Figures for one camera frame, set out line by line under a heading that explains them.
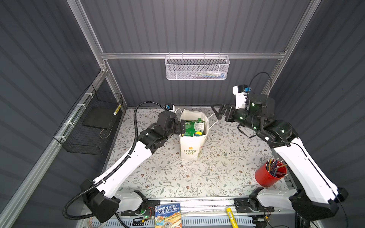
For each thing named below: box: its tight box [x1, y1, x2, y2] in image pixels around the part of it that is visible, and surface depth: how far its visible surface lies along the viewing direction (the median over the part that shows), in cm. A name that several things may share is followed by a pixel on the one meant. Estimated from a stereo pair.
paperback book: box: [154, 202, 183, 228], surface depth 70 cm
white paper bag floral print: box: [178, 109, 210, 161], surface depth 82 cm
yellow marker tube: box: [225, 207, 239, 228], surface depth 71 cm
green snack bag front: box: [184, 117, 205, 137], surface depth 82 cm
